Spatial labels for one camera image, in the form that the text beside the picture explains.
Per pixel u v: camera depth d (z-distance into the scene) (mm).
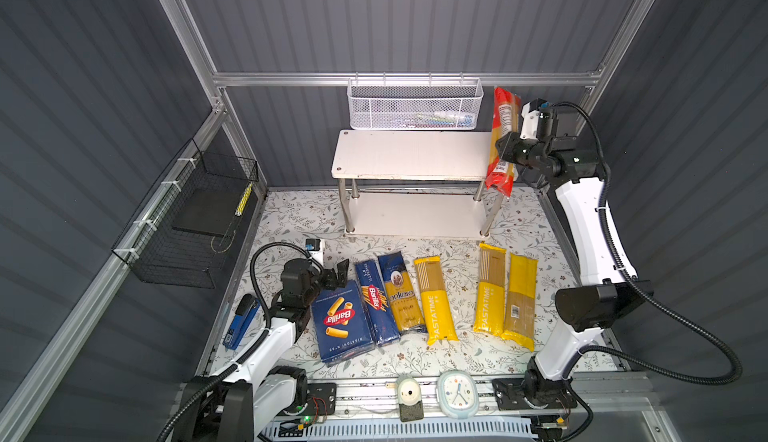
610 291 445
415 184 1250
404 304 875
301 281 653
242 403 407
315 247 731
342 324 794
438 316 848
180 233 722
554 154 538
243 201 796
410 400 679
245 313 827
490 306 874
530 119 655
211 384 412
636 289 433
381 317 843
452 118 910
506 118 735
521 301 878
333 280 766
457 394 721
